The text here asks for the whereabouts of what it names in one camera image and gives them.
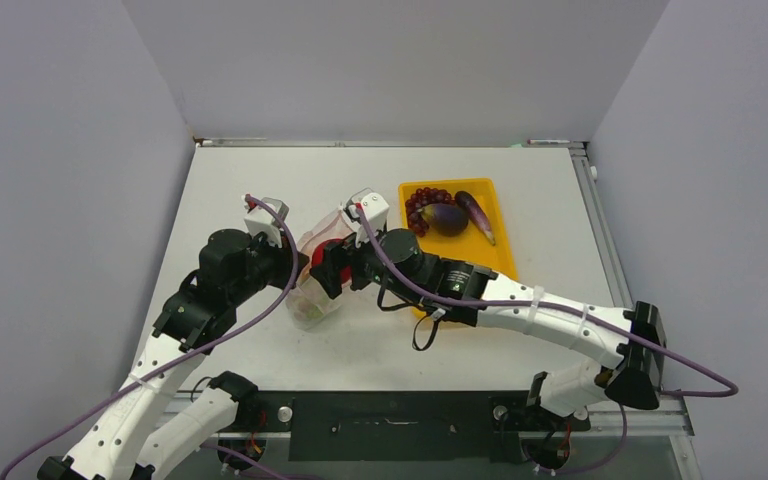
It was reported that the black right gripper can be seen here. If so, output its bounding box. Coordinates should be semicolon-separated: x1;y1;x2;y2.
314;216;425;304

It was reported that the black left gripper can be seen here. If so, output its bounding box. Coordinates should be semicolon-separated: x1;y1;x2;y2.
228;228;309;306

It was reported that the clear pink-dotted zip bag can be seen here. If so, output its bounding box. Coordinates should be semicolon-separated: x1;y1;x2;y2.
285;209;353;330

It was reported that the large purple eggplant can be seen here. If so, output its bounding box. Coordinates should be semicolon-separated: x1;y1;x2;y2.
418;203;470;237

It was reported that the red tomato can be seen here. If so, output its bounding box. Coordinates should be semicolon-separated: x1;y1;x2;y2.
311;239;345;268

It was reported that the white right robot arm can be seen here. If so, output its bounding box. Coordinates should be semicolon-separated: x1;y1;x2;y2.
310;229;665;428

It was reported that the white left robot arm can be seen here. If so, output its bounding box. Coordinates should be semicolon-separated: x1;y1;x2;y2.
37;229;304;479

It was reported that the dark red grape bunch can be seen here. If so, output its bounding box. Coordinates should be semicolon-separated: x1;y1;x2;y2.
404;187;455;236

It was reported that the yellow plastic tray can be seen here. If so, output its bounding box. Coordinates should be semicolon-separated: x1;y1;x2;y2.
397;178;518;280

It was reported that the slim purple eggplant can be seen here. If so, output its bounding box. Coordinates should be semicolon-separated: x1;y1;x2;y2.
454;190;496;246

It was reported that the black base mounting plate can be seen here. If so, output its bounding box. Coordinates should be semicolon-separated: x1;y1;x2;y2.
218;390;591;463

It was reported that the marker pen on ledge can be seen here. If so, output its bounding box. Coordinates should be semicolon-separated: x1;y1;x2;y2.
526;139;573;147

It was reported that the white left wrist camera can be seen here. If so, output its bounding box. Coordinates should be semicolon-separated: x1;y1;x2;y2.
243;195;289;247

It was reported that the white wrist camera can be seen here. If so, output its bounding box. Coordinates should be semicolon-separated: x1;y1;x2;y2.
243;195;289;247
342;188;389;247

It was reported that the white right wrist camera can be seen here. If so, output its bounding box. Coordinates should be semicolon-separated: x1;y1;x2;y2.
342;188;389;247

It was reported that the black wrist strap loop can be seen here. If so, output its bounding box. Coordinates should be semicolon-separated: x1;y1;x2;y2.
412;314;448;353

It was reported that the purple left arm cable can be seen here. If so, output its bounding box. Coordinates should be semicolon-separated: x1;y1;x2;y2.
0;193;300;480

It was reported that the aluminium side rail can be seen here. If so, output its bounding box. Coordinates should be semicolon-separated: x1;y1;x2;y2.
569;141;693;437

